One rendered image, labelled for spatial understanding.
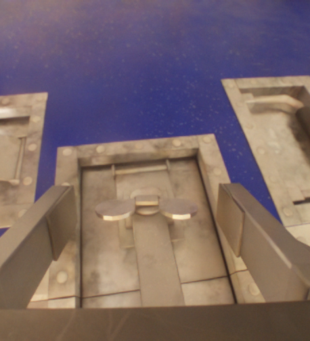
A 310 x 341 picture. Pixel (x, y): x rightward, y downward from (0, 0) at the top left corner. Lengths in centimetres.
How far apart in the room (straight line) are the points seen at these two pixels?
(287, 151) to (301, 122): 4
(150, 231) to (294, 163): 15
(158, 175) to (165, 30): 20
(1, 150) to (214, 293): 19
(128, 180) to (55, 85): 12
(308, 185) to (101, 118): 18
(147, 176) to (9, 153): 11
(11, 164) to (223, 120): 18
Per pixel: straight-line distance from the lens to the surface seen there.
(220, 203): 16
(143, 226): 16
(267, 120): 27
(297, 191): 22
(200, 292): 18
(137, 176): 20
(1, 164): 22
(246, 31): 36
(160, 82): 26
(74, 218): 16
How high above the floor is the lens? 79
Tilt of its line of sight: 7 degrees down
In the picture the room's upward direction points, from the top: 96 degrees counter-clockwise
